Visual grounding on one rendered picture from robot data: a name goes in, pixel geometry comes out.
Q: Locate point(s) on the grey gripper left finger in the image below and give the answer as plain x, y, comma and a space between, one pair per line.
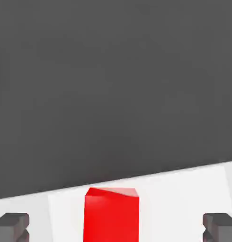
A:
10, 226

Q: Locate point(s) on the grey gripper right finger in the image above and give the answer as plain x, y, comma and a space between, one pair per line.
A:
221, 226

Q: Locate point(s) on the small red cube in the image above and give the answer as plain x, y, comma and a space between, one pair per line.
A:
111, 217

